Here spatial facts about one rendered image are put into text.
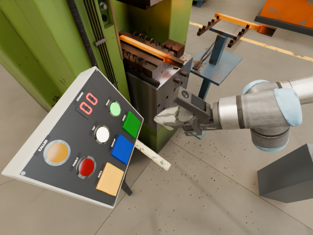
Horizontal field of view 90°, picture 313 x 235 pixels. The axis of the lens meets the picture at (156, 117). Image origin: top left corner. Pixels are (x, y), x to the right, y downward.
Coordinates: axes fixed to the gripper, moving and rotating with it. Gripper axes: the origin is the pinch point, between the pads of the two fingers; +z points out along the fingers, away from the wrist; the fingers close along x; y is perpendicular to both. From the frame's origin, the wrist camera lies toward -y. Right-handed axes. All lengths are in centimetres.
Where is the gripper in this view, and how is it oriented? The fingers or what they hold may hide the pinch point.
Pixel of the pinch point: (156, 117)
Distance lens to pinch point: 52.9
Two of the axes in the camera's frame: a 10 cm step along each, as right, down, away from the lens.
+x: 2.4, -7.9, 5.6
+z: -8.5, 1.1, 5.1
